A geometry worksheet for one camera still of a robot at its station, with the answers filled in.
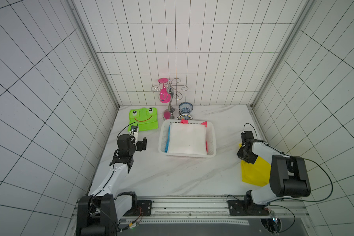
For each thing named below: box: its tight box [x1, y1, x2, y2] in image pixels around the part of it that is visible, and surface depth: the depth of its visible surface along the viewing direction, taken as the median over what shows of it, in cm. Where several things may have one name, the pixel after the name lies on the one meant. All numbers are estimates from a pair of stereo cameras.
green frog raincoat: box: [127, 107, 159, 132], surface depth 112 cm
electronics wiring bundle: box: [116, 206, 144, 233], surface depth 69 cm
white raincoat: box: [168, 123, 207, 155], surface depth 95 cm
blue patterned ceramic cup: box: [176, 114, 194, 121], surface depth 109 cm
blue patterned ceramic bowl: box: [178, 102, 194, 115], surface depth 118 cm
